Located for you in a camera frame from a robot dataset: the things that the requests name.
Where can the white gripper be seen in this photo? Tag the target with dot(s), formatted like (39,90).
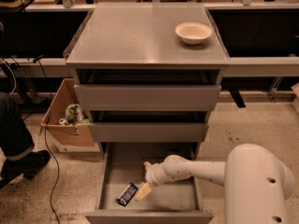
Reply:
(154,175)

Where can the dark blue rxbar wrapper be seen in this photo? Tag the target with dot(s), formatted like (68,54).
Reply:
(127,195)

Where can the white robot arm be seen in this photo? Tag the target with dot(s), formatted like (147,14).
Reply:
(256,183)

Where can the grey open bottom drawer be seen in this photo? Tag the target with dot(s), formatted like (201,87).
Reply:
(172,203)

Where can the grey middle drawer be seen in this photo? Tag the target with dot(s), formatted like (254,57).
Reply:
(149,126)

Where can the grey drawer cabinet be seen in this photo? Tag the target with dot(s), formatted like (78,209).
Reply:
(143,36)

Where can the grey top drawer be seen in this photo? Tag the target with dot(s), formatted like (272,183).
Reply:
(147,90)

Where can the crumpled trash in box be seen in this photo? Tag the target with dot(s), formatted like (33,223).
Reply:
(73,115)

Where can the brown cardboard box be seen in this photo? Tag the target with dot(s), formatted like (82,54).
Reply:
(68,138)

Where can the black shoe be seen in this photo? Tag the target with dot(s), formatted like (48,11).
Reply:
(27,166)

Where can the person's dark trouser leg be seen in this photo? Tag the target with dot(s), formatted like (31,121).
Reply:
(15,140)

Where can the white paper bowl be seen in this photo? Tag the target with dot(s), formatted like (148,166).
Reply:
(193,33)

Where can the long grey workbench rail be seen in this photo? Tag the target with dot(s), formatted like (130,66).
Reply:
(238,67)

